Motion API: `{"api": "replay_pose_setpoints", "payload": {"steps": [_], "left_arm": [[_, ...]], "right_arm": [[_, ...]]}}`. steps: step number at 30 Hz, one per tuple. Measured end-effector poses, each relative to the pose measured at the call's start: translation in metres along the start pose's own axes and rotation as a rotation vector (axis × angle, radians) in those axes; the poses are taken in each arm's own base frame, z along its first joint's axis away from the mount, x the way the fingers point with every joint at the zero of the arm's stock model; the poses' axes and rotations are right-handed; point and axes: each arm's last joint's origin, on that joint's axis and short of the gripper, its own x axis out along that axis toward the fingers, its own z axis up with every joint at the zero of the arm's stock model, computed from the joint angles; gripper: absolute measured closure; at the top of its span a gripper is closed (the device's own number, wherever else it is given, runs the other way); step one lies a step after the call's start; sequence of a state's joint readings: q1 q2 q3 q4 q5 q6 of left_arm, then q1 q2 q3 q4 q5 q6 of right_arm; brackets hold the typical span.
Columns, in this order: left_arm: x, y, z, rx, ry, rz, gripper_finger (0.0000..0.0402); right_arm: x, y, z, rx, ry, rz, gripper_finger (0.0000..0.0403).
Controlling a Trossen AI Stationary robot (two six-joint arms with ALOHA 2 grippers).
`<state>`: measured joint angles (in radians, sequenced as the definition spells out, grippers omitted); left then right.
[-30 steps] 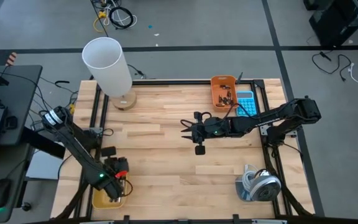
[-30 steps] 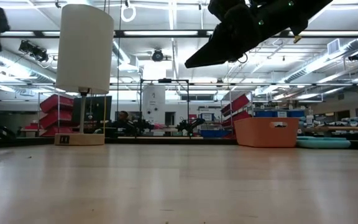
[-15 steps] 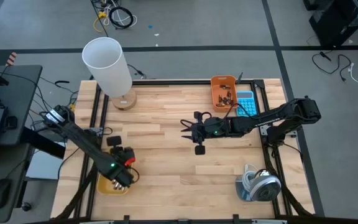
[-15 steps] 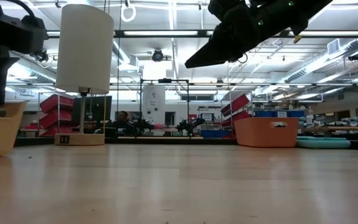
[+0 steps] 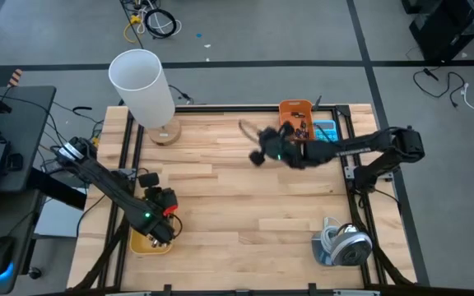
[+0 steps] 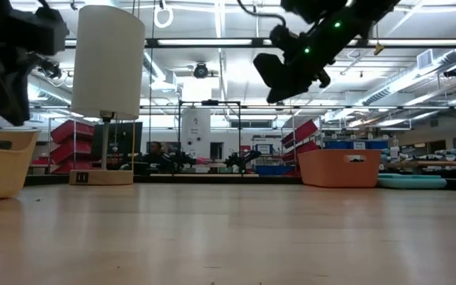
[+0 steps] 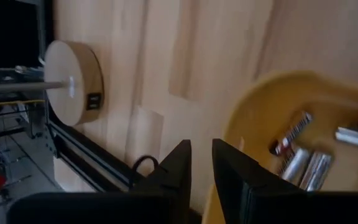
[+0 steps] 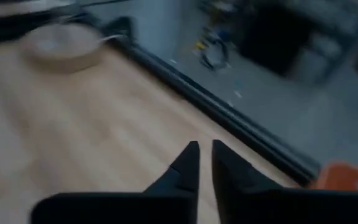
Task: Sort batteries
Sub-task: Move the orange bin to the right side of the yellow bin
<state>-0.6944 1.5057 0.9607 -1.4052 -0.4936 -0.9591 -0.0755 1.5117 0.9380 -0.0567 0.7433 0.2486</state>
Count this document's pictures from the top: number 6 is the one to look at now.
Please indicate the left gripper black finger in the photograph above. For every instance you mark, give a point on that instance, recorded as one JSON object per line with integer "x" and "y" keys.
{"x": 6, "y": 99}

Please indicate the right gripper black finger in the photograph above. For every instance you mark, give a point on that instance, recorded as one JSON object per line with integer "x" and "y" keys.
{"x": 287, "y": 95}

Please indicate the yellow plastic bin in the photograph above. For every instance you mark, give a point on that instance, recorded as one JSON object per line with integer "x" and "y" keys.
{"x": 2, "y": 170}

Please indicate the orange plastic bin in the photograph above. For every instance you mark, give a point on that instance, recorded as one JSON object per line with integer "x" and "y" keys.
{"x": 331, "y": 170}

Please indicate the small black robot arm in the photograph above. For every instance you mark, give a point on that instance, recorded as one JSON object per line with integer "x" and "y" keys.
{"x": 244, "y": 158}
{"x": 180, "y": 161}

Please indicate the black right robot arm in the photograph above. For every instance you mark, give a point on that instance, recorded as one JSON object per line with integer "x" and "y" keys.
{"x": 350, "y": 12}

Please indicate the red plastic storage bin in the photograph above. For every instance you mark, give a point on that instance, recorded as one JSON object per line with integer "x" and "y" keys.
{"x": 71, "y": 131}
{"x": 307, "y": 147}
{"x": 71, "y": 150}
{"x": 301, "y": 132}

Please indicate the black hanging device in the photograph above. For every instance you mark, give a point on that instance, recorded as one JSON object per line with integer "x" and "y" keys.
{"x": 52, "y": 69}
{"x": 201, "y": 70}

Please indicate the blue white sign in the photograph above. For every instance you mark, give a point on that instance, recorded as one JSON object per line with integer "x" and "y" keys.
{"x": 263, "y": 149}

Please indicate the long blue storage bin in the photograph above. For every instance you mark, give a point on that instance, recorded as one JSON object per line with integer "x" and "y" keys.
{"x": 339, "y": 145}

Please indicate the white lamp with wooden base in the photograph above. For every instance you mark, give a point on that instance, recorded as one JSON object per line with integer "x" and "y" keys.
{"x": 109, "y": 59}

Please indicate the white pillar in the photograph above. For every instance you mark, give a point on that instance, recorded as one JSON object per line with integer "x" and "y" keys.
{"x": 195, "y": 132}

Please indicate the large black panel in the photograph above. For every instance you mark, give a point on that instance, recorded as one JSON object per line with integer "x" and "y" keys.
{"x": 125, "y": 138}

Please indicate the yellow vertical pole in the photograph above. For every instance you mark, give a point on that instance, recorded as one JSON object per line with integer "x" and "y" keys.
{"x": 133, "y": 146}

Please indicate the person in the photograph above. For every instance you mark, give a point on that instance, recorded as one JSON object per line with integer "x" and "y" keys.
{"x": 156, "y": 156}

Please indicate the blue calculator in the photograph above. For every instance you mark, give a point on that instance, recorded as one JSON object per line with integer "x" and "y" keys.
{"x": 414, "y": 182}

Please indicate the black ceiling dome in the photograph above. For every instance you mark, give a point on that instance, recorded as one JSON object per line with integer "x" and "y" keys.
{"x": 453, "y": 72}

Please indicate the wooden workbench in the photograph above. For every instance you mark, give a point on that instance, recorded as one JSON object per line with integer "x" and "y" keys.
{"x": 434, "y": 163}

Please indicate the thin black rig frame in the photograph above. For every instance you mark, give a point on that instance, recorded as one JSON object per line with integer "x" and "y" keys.
{"x": 210, "y": 102}

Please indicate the metal air duct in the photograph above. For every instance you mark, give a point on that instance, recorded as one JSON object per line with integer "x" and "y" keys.
{"x": 425, "y": 59}

